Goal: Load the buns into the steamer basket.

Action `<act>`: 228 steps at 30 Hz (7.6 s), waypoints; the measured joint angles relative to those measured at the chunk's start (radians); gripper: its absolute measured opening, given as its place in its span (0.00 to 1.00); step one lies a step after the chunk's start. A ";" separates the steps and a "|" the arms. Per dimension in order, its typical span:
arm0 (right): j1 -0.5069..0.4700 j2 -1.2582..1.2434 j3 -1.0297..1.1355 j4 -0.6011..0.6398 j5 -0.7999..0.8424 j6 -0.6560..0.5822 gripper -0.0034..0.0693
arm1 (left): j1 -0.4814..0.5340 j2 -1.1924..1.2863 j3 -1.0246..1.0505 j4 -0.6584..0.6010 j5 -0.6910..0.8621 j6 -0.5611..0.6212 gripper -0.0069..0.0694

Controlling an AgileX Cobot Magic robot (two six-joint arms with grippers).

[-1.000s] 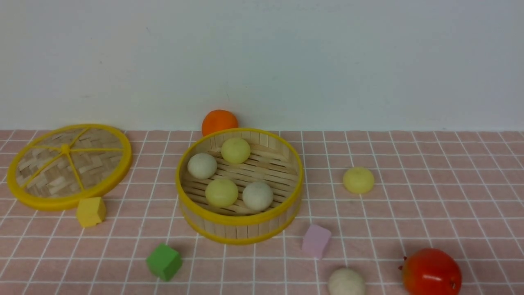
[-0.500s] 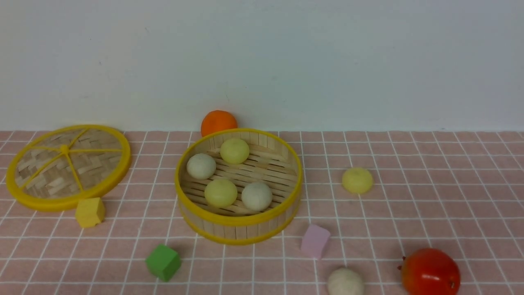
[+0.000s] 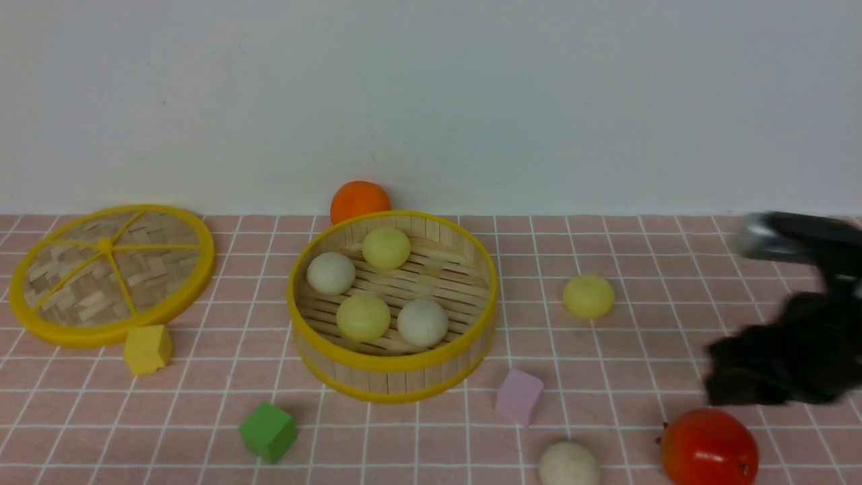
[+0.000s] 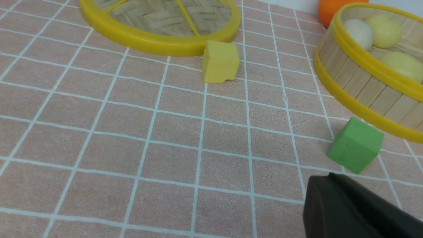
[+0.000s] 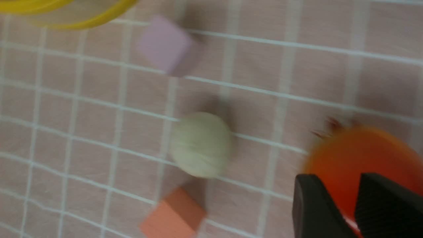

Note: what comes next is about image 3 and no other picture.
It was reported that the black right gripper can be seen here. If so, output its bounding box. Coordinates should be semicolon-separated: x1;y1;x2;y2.
703;292;861;406

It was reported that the white bun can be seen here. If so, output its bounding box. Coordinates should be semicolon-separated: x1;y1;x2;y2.
306;252;356;296
538;440;601;485
397;298;449;349

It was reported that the yellow bun bottom edge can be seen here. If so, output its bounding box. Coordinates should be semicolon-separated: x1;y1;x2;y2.
336;294;391;343

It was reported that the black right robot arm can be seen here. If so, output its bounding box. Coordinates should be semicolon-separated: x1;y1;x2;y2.
704;212;861;406

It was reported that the bamboo steamer tray yellow rim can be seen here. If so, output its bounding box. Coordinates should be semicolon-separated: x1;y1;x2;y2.
286;211;500;404

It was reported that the bamboo steamer lid yellow rim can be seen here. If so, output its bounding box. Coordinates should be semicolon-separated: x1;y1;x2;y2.
9;205;216;349

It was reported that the red tomato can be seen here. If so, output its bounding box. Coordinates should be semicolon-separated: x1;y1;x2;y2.
655;408;760;484

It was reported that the pink checkered tablecloth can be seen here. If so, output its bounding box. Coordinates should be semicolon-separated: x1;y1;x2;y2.
0;214;862;485

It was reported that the pink foam block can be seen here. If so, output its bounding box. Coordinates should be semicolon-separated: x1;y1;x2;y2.
494;368;545;427

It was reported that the orange fruit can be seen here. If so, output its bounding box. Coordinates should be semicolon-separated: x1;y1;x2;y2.
329;181;391;225

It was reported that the green foam cube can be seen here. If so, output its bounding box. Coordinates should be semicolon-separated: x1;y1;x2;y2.
239;401;298;464

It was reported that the yellow foam block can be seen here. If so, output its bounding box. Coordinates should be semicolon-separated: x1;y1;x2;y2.
123;325;174;375

